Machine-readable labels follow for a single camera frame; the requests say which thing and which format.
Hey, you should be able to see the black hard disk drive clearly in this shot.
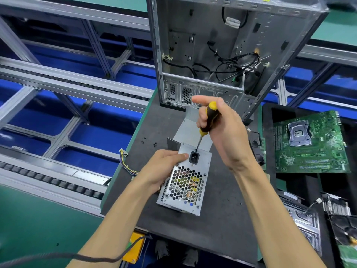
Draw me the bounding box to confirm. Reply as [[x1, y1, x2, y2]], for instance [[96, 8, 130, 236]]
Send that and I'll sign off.
[[329, 214, 357, 268]]

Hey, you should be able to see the person's left shoe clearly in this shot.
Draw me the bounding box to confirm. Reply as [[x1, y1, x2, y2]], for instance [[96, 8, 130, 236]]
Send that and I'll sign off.
[[155, 238, 171, 260]]

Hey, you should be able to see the aluminium conveyor frame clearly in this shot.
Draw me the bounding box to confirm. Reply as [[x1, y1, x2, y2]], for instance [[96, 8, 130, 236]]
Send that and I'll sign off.
[[0, 0, 357, 216]]

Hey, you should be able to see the black foam parts tray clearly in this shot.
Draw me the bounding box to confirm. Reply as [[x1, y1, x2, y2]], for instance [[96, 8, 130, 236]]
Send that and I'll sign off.
[[259, 103, 357, 268]]

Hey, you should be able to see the power supply metal base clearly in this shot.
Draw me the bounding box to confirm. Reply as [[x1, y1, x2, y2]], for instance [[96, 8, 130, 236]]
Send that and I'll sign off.
[[156, 142, 213, 217]]

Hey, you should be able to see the black cooling fan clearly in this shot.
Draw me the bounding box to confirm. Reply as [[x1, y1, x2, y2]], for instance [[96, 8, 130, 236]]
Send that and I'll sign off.
[[248, 131, 266, 165]]

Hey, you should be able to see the person's right shoe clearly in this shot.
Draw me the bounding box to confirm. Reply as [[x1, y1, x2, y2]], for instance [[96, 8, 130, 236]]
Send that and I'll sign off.
[[184, 247, 199, 263]]

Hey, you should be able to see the clear plastic screw tray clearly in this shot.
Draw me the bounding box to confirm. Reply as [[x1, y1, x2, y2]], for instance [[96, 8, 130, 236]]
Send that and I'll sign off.
[[279, 189, 323, 255]]

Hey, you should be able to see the grey power supply cover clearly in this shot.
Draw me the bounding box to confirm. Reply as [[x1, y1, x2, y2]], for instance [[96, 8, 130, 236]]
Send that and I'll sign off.
[[173, 106, 215, 151]]

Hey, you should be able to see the person's right hand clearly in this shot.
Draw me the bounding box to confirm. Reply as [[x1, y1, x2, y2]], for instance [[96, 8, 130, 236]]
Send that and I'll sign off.
[[191, 95, 257, 172]]

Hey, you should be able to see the silver heatsink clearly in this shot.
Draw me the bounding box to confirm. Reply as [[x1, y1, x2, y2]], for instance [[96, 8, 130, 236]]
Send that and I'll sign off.
[[321, 192, 352, 217]]

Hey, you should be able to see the person's left hand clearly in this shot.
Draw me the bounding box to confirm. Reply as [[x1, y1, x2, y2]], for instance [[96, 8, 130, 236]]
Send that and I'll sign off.
[[135, 149, 189, 193]]

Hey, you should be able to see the thin black cable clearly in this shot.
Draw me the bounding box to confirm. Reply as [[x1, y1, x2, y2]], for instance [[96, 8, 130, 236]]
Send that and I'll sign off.
[[0, 234, 147, 268]]

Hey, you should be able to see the person's shoe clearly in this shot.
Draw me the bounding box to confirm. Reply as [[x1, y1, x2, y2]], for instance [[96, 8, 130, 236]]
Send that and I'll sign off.
[[155, 238, 171, 260], [184, 247, 199, 263]]

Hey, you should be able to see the yellow button box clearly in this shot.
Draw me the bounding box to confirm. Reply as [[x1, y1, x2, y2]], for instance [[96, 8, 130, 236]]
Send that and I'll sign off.
[[120, 232, 147, 265]]

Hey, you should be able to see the green motherboard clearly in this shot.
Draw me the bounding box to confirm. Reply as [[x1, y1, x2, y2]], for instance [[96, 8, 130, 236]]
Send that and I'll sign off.
[[273, 110, 351, 173]]

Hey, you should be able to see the black foam work mat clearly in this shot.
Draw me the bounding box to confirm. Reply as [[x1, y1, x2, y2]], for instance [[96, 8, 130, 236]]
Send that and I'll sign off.
[[100, 92, 266, 266]]

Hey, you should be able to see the person's right forearm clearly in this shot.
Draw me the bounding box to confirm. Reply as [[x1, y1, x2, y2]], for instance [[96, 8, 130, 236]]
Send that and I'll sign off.
[[234, 159, 327, 268]]

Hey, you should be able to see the silver computer tower chassis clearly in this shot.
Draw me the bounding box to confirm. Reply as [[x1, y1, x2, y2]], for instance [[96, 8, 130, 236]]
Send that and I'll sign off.
[[146, 0, 331, 123]]

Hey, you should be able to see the person's left forearm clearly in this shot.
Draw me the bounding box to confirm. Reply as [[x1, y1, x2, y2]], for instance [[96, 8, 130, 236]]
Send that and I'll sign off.
[[67, 178, 163, 268]]

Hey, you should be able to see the yellow handled screwdriver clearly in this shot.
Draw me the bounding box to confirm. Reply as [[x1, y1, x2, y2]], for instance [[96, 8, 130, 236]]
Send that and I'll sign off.
[[195, 101, 219, 154]]

